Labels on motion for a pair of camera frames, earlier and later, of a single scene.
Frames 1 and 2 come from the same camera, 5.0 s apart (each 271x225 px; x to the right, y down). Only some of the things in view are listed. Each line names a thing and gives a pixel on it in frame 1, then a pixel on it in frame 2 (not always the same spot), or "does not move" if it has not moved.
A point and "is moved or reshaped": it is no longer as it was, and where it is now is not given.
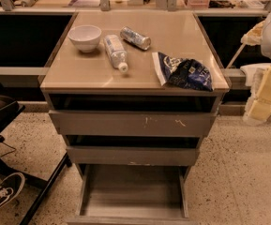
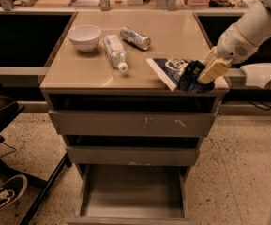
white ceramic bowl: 85,37 does not move
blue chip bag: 183,72 is moved or reshaped
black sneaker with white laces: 4,192 does not move
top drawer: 131,123 does not move
